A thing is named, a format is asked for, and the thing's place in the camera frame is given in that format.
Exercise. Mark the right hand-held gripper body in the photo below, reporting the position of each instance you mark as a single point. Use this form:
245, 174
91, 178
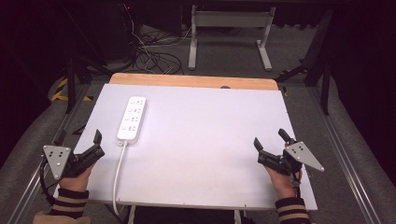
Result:
299, 155

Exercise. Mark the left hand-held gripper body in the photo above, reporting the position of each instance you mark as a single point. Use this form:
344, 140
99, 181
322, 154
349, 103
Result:
56, 158

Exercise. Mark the person's left hand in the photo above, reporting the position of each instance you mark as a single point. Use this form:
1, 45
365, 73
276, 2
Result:
76, 182

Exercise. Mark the person's right hand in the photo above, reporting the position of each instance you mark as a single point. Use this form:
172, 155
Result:
281, 185

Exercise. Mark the white power strip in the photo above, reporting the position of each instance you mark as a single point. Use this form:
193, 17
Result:
132, 118

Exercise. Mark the yellow black hazard tape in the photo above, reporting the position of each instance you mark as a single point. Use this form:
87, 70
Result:
60, 93

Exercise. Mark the black metal stand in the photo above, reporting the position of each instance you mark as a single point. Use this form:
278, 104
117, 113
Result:
323, 77
73, 81

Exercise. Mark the white board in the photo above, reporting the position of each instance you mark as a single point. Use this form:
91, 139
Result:
199, 146

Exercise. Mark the wooden table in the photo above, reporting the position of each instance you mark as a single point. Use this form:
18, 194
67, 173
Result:
193, 81

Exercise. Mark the aluminium floor rail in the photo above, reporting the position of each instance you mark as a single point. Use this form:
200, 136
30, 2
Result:
345, 155
34, 183

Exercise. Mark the grey metal desk frame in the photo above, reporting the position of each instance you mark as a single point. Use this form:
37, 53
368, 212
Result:
230, 21

